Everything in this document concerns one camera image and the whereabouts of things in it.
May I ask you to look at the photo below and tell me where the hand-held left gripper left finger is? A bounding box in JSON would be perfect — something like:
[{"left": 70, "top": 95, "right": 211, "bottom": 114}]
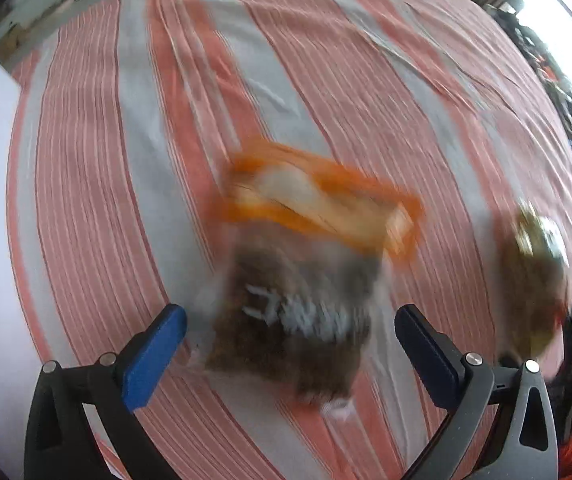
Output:
[{"left": 23, "top": 303, "right": 188, "bottom": 480}]

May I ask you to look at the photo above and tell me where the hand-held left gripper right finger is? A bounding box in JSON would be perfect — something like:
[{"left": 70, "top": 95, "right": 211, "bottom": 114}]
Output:
[{"left": 394, "top": 303, "right": 559, "bottom": 480}]

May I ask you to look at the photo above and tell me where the clear bag of brown snacks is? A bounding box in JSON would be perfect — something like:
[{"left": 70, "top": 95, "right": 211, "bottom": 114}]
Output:
[{"left": 496, "top": 200, "right": 572, "bottom": 361}]

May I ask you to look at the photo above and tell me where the zip bag with orange handle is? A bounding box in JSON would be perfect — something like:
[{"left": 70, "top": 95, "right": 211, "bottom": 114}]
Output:
[{"left": 201, "top": 142, "right": 424, "bottom": 418}]

